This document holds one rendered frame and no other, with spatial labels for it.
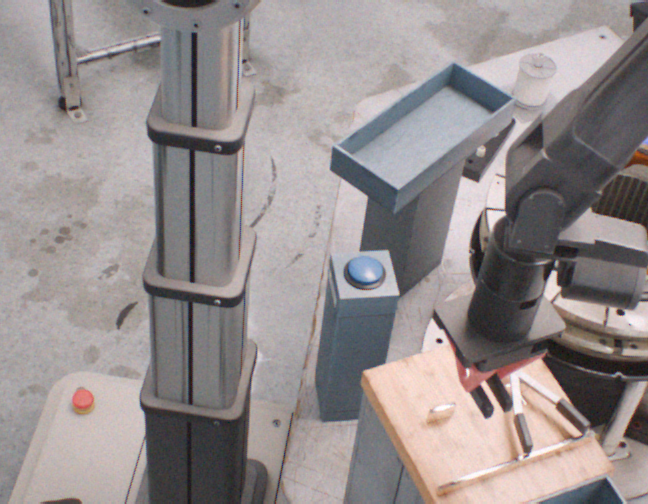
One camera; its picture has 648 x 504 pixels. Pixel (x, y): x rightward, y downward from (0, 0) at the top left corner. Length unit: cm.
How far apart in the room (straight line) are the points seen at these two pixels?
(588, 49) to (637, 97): 132
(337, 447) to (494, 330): 56
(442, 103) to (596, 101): 76
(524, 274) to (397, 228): 66
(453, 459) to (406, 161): 47
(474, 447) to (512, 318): 25
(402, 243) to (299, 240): 121
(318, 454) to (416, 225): 33
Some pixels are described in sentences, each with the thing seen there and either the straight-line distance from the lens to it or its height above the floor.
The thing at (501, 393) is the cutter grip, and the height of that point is 119.
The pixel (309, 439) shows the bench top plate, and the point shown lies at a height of 78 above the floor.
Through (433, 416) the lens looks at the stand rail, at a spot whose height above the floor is 108.
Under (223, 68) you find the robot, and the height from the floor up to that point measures 126.
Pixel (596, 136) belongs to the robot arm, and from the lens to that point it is 90.
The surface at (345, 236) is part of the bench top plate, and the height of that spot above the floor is 78.
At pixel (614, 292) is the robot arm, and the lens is 98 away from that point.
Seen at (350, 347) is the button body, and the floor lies 94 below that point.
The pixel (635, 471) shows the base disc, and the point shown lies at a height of 80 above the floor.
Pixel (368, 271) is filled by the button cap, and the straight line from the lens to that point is 137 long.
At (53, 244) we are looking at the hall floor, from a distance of 281.
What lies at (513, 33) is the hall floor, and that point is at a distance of 352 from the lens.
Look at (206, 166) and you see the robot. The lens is 136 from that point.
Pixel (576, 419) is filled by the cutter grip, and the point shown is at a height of 109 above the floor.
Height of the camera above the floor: 207
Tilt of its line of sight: 48 degrees down
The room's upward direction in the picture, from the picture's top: 7 degrees clockwise
